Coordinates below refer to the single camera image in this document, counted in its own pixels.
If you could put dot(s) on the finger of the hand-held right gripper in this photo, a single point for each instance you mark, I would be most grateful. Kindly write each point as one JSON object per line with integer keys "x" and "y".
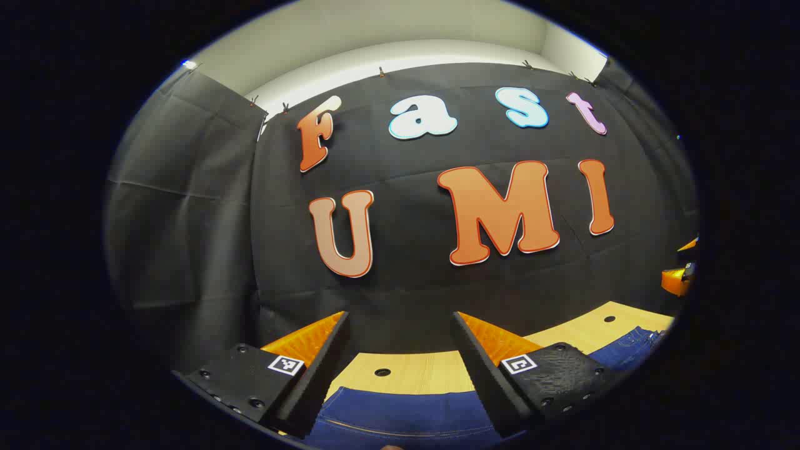
{"x": 676, "y": 282}
{"x": 690, "y": 245}

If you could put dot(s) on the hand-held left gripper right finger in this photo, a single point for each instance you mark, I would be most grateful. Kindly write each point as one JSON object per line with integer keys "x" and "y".
{"x": 484, "y": 369}

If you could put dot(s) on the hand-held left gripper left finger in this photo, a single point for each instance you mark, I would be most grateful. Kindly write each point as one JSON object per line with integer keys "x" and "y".
{"x": 325, "y": 362}

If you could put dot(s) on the blue denim jeans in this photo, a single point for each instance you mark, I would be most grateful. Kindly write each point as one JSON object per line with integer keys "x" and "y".
{"x": 400, "y": 419}

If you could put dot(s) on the black backdrop cloth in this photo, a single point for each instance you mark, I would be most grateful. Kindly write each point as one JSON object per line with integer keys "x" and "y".
{"x": 406, "y": 150}

